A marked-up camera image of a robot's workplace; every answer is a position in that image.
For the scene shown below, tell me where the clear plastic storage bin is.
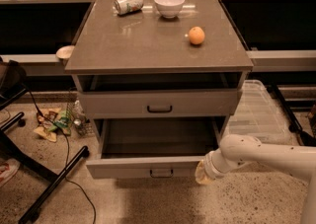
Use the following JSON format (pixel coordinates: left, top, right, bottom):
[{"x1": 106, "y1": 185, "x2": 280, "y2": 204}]
[{"x1": 224, "y1": 80, "x2": 293, "y2": 145}]

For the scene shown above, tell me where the snack bags pile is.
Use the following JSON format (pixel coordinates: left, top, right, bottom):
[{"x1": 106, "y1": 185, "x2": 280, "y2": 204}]
[{"x1": 34, "y1": 108, "x2": 71, "y2": 142}]

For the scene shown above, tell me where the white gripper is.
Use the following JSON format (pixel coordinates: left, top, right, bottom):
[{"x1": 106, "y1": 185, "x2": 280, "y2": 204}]
[{"x1": 195, "y1": 150, "x2": 227, "y2": 186}]

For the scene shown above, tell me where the black power cable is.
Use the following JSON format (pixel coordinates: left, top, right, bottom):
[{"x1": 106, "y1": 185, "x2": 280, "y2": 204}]
[{"x1": 23, "y1": 84, "x2": 97, "y2": 224}]

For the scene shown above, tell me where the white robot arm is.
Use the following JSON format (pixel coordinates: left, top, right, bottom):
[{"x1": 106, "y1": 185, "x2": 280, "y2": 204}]
[{"x1": 195, "y1": 134, "x2": 316, "y2": 224}]

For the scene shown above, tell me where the orange fruit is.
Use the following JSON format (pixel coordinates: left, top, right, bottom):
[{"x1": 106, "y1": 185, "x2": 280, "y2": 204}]
[{"x1": 189, "y1": 27, "x2": 205, "y2": 45}]

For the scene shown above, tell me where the wire basket with bottles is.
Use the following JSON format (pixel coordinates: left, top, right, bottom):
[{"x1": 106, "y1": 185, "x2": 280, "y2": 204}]
[{"x1": 66, "y1": 88, "x2": 93, "y2": 137}]

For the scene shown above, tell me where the small round dish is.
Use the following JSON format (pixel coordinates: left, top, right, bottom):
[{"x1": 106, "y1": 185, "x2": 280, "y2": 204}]
[{"x1": 56, "y1": 45, "x2": 75, "y2": 60}]

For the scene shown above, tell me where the grey drawer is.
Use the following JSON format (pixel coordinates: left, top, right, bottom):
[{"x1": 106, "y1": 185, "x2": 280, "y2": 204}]
[
  {"x1": 78, "y1": 90, "x2": 241, "y2": 118},
  {"x1": 87, "y1": 117, "x2": 225, "y2": 179}
]

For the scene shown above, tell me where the grey drawer cabinet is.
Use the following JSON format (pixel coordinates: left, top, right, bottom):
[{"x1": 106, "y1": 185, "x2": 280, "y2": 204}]
[{"x1": 65, "y1": 0, "x2": 253, "y2": 139}]

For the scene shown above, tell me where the white ceramic bowl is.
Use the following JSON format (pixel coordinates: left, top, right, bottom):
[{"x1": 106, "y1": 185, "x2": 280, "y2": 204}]
[{"x1": 154, "y1": 0, "x2": 185, "y2": 18}]

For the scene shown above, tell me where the lying drink can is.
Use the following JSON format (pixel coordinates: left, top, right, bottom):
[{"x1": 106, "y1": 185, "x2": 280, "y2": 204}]
[{"x1": 114, "y1": 0, "x2": 143, "y2": 16}]

